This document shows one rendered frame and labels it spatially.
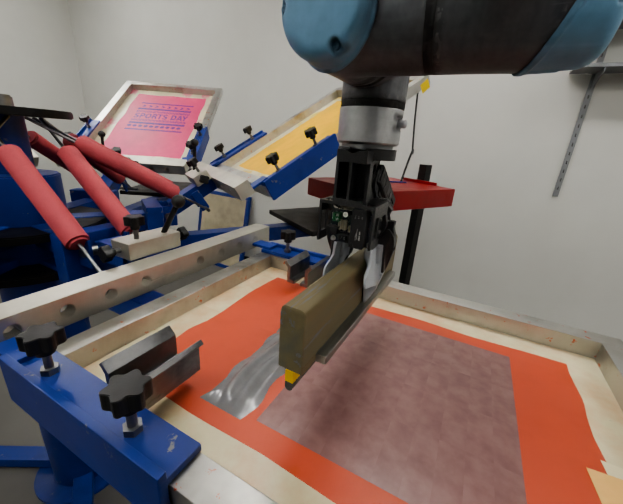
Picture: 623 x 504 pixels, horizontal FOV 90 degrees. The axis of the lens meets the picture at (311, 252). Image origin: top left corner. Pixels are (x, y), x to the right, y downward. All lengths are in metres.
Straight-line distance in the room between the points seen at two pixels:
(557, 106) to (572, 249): 0.86
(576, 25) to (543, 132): 2.17
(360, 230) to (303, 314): 0.13
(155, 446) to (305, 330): 0.19
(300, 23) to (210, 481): 0.40
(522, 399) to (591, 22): 0.48
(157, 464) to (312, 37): 0.39
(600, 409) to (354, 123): 0.54
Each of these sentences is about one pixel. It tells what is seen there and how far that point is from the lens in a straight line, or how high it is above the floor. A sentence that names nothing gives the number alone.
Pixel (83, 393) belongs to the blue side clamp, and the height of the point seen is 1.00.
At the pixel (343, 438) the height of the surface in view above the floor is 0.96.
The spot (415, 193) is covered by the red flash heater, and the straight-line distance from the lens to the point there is 1.56.
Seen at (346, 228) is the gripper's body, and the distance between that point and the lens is 0.40.
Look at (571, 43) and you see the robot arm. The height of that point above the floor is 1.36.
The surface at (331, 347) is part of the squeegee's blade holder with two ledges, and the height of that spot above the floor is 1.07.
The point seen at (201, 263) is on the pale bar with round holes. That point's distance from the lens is 0.77.
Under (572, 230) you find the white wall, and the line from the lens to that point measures 2.52.
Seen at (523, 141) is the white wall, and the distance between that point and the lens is 2.42.
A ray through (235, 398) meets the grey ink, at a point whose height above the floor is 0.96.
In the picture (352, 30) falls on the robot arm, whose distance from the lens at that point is 0.27.
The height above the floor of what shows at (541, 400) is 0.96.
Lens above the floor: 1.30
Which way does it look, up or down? 20 degrees down
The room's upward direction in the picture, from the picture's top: 4 degrees clockwise
